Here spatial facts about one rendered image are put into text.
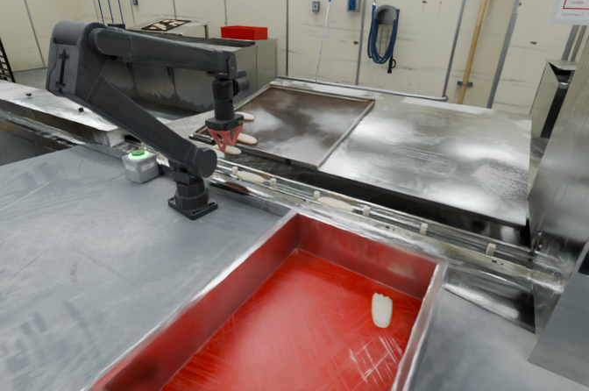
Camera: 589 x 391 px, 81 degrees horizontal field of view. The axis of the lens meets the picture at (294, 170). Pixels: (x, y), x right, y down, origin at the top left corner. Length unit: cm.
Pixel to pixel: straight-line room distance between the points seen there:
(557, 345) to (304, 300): 40
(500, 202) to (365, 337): 51
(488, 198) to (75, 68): 91
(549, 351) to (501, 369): 7
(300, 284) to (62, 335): 42
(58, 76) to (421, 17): 413
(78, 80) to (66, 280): 41
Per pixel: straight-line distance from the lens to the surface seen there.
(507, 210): 96
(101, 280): 82
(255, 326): 65
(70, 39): 69
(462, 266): 79
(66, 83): 69
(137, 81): 486
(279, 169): 115
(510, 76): 418
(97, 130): 138
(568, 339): 69
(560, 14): 148
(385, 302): 70
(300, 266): 75
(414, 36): 454
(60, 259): 92
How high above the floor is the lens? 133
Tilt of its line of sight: 27 degrees down
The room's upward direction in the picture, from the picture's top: 1 degrees clockwise
